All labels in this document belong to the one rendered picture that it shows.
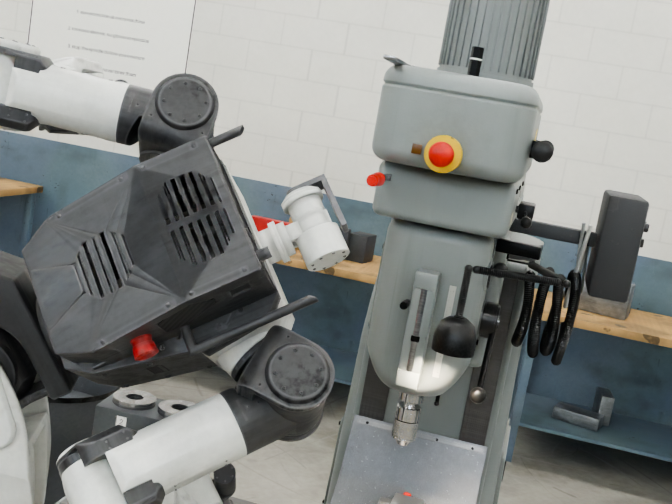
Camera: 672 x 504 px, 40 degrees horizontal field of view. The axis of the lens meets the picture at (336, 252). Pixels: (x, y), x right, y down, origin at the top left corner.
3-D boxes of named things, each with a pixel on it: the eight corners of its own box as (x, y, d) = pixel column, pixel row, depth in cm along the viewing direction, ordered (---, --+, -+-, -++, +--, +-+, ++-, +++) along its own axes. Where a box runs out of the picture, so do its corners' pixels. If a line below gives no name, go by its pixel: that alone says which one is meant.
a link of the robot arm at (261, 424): (248, 437, 116) (343, 391, 120) (217, 376, 119) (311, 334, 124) (245, 463, 126) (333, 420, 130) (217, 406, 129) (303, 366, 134)
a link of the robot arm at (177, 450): (85, 539, 110) (254, 456, 117) (45, 444, 115) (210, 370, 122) (95, 558, 120) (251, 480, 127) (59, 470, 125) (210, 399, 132)
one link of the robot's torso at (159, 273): (43, 426, 110) (319, 305, 111) (-33, 183, 120) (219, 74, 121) (123, 449, 138) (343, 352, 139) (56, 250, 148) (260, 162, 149)
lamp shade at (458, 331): (435, 354, 153) (442, 318, 152) (427, 342, 160) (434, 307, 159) (477, 360, 153) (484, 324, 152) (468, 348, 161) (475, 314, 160)
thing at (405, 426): (387, 432, 180) (392, 405, 179) (408, 432, 182) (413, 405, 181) (398, 441, 176) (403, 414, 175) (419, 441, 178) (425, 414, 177)
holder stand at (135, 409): (184, 515, 189) (198, 422, 186) (83, 490, 192) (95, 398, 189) (202, 492, 201) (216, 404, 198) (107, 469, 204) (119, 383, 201)
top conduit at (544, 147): (550, 164, 148) (555, 142, 148) (524, 159, 149) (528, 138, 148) (552, 158, 192) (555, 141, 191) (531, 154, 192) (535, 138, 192)
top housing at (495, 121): (521, 187, 147) (542, 86, 144) (362, 157, 152) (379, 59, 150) (530, 175, 192) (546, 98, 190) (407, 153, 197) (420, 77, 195)
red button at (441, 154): (450, 169, 144) (455, 144, 143) (425, 164, 145) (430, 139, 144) (452, 168, 147) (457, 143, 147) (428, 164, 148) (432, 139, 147)
